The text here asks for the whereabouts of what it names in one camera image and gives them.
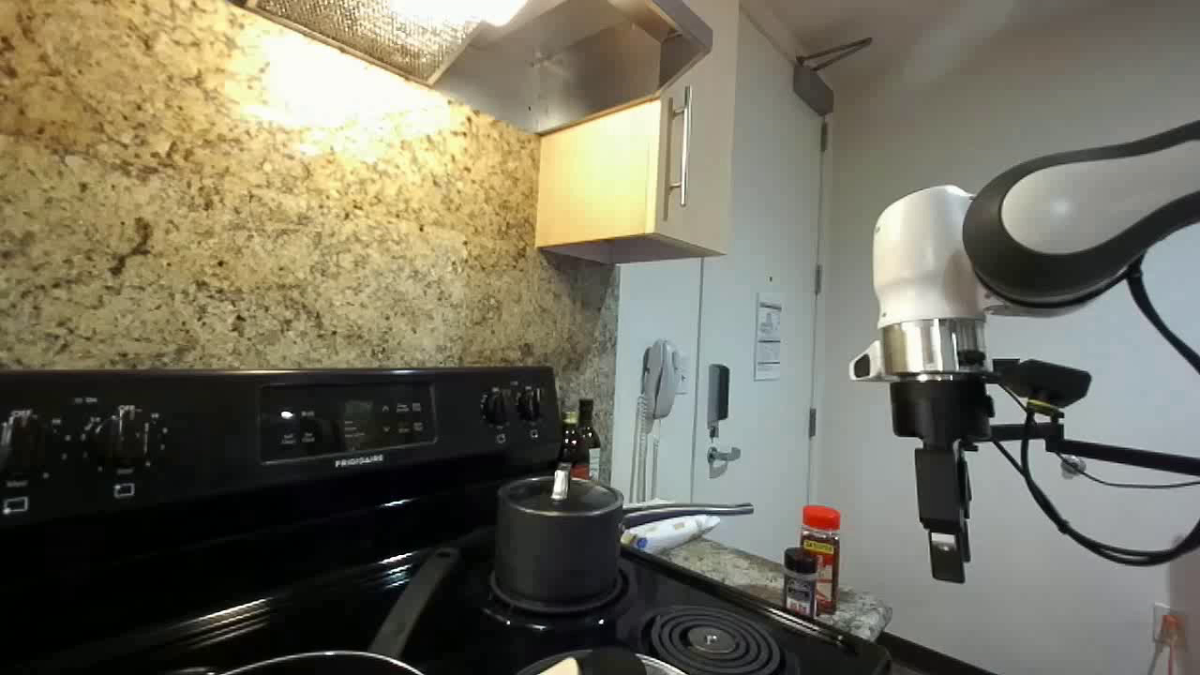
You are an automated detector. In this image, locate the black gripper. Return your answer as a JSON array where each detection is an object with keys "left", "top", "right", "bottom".
[{"left": 889, "top": 374, "right": 997, "bottom": 590}]

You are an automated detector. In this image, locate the red lid spice jar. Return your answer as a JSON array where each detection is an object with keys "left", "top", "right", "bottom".
[{"left": 799, "top": 502, "right": 843, "bottom": 617}]

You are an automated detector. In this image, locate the electric coil burner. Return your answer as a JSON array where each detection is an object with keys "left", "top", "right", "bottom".
[
  {"left": 638, "top": 605, "right": 794, "bottom": 675},
  {"left": 482, "top": 565, "right": 646, "bottom": 635}
]

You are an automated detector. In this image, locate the black cap spice shaker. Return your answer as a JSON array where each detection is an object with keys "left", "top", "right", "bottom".
[{"left": 779, "top": 542, "right": 822, "bottom": 617}]

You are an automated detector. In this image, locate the black support rod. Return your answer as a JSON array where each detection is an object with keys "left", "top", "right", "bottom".
[{"left": 987, "top": 420, "right": 1200, "bottom": 479}]

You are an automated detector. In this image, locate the black door lock box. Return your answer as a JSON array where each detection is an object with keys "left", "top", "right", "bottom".
[{"left": 707, "top": 359, "right": 736, "bottom": 444}]

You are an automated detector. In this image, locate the paper notice sheet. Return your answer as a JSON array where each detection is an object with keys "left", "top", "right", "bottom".
[{"left": 752, "top": 297, "right": 788, "bottom": 387}]

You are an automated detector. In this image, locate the dark glass bottle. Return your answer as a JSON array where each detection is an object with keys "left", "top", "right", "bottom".
[{"left": 557, "top": 395, "right": 604, "bottom": 489}]

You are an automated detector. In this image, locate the white door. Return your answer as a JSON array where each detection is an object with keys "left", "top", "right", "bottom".
[{"left": 696, "top": 10, "right": 833, "bottom": 565}]

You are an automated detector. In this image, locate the grey door closer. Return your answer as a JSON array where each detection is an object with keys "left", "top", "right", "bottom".
[{"left": 793, "top": 34, "right": 878, "bottom": 120}]

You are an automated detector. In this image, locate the stove control display panel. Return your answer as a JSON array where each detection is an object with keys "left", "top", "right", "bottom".
[{"left": 256, "top": 382, "right": 443, "bottom": 470}]

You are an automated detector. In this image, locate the steel range hood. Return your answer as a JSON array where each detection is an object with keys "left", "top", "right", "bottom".
[{"left": 229, "top": 0, "right": 717, "bottom": 136}]

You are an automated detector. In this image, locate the black electric stove range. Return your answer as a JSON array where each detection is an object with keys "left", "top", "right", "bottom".
[{"left": 0, "top": 365, "right": 992, "bottom": 675}]

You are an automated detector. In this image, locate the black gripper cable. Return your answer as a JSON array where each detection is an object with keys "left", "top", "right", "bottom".
[{"left": 992, "top": 260, "right": 1200, "bottom": 570}]

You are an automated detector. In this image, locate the black camera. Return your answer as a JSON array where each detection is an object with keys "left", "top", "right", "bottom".
[{"left": 994, "top": 355, "right": 1096, "bottom": 415}]

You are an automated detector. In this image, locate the white wall phone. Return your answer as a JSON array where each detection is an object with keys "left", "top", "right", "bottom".
[{"left": 631, "top": 336, "right": 688, "bottom": 502}]

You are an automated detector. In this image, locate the black saucepan long handle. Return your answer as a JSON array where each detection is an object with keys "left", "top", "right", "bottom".
[{"left": 488, "top": 479, "right": 761, "bottom": 614}]

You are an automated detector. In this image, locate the glass pot lid metal handle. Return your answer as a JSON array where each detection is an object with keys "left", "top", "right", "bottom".
[{"left": 494, "top": 460, "right": 627, "bottom": 517}]

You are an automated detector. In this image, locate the silver cabinet handle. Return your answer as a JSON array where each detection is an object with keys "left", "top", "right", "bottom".
[{"left": 666, "top": 85, "right": 696, "bottom": 210}]

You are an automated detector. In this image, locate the wooden wall cabinet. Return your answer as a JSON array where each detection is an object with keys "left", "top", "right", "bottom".
[{"left": 533, "top": 0, "right": 743, "bottom": 262}]

